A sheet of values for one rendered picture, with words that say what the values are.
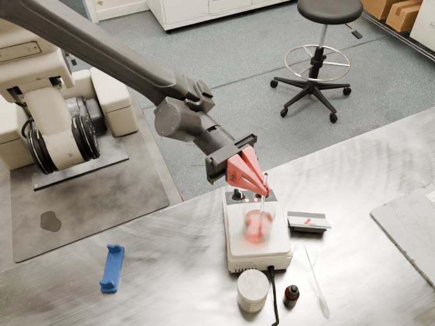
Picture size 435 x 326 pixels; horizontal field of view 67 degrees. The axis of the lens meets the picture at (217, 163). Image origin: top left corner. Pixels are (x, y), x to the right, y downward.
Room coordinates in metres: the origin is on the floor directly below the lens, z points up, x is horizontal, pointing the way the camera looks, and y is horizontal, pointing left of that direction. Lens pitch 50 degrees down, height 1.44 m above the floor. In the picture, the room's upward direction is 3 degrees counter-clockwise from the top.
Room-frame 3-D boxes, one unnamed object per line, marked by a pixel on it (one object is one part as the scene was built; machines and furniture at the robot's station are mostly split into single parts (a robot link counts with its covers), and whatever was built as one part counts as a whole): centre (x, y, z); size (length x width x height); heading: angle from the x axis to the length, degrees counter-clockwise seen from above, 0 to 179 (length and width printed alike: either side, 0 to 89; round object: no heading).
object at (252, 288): (0.22, -0.06, 0.79); 0.06 x 0.06 x 0.08
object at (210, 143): (0.40, -0.01, 1.01); 0.10 x 0.07 x 0.07; 124
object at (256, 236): (0.32, -0.07, 0.88); 0.07 x 0.06 x 0.08; 159
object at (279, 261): (0.36, -0.08, 0.79); 0.22 x 0.13 x 0.08; 1
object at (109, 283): (0.30, 0.24, 0.77); 0.10 x 0.03 x 0.04; 179
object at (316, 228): (0.39, -0.20, 0.77); 0.09 x 0.06 x 0.04; 82
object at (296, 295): (0.22, -0.13, 0.78); 0.03 x 0.03 x 0.07
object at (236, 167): (0.35, -0.06, 1.01); 0.09 x 0.07 x 0.07; 34
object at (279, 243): (0.34, -0.08, 0.83); 0.12 x 0.12 x 0.01; 1
